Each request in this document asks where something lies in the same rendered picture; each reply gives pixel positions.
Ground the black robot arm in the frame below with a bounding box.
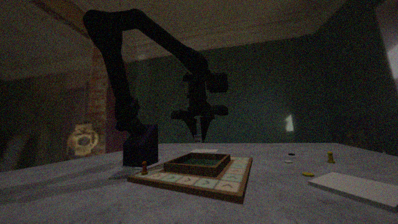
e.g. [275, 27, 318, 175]
[83, 9, 228, 139]

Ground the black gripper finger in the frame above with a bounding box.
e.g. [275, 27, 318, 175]
[182, 118, 197, 138]
[200, 116, 215, 140]

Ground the yellow game pawn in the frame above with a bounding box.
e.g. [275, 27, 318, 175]
[327, 151, 335, 163]

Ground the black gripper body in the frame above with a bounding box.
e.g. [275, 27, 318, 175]
[171, 90, 228, 119]

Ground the grey die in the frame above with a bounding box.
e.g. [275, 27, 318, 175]
[194, 134, 205, 143]

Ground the orange pawn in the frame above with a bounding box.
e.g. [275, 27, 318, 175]
[141, 161, 147, 175]

